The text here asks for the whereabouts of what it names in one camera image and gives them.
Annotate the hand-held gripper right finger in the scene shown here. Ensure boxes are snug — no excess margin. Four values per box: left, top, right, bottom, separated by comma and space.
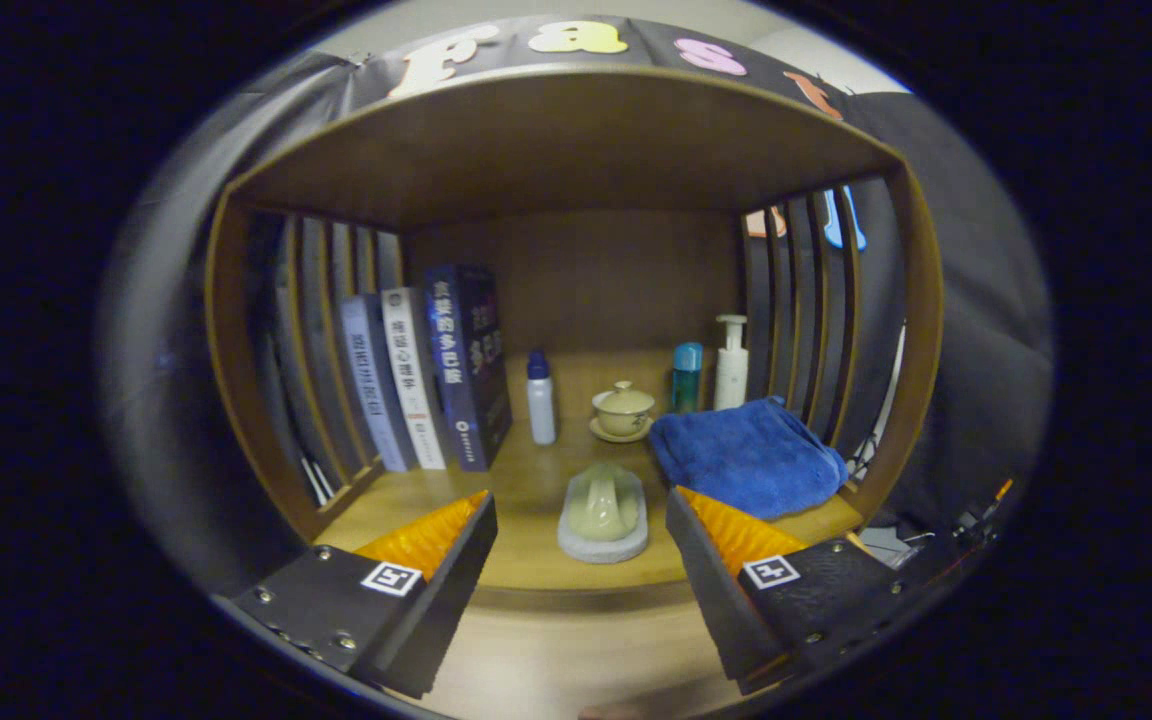
664, 485, 927, 696

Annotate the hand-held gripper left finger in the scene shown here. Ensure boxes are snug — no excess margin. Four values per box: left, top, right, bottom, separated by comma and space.
214, 488, 499, 699

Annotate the pale green soap grey dish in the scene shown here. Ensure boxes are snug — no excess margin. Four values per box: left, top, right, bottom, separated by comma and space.
557, 461, 650, 565

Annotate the wooden countertop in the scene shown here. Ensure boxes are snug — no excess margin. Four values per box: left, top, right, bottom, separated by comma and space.
314, 350, 867, 593

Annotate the wooden cabinet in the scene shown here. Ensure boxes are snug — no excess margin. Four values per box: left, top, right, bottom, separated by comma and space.
204, 62, 945, 593

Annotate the blue folded towel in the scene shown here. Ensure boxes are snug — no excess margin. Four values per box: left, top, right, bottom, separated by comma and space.
648, 397, 850, 521

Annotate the beige lidded teacup with saucer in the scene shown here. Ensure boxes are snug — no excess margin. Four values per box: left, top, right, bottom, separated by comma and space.
590, 380, 657, 444

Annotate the white bottle blue cap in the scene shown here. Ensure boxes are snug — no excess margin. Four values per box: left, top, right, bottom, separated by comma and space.
526, 349, 558, 446

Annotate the teal bottle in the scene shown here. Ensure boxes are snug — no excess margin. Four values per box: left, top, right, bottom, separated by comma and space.
672, 342, 705, 415

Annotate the grey-blue book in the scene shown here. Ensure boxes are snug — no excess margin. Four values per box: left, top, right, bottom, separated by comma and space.
340, 293, 419, 473

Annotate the white book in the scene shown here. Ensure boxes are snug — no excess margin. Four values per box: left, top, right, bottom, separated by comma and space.
381, 287, 457, 471

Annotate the white pump bottle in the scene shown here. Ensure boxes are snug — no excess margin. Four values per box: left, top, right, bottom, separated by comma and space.
714, 314, 750, 412

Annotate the dark blue book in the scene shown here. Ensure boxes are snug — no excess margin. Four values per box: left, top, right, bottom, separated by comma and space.
424, 263, 514, 472

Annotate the black device with orange tip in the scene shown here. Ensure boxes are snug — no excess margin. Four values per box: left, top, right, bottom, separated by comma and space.
936, 478, 1017, 561

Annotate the black backdrop cloth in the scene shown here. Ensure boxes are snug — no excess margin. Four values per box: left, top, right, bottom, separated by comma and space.
101, 15, 1055, 601

